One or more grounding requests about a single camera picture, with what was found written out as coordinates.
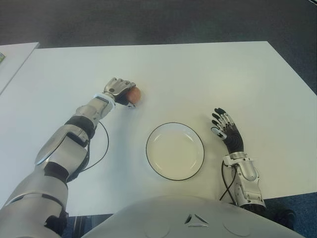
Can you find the white side table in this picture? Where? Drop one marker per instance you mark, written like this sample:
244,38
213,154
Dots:
15,64

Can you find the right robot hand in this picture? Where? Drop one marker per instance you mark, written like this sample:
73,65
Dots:
234,140

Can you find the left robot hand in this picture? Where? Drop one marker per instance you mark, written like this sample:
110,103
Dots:
117,86

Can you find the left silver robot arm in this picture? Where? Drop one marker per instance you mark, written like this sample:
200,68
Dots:
62,153

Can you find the green item on side table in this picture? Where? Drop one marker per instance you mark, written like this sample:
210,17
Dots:
2,58

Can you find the red yellow apple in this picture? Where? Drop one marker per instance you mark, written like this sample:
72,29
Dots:
135,95

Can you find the white plate with black rim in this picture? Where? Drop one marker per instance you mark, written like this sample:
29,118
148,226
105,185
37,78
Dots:
174,151

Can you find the grey robot torso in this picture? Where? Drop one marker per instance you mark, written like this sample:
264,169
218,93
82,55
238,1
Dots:
195,220

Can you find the black robot foot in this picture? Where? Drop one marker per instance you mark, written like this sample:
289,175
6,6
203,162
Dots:
284,218

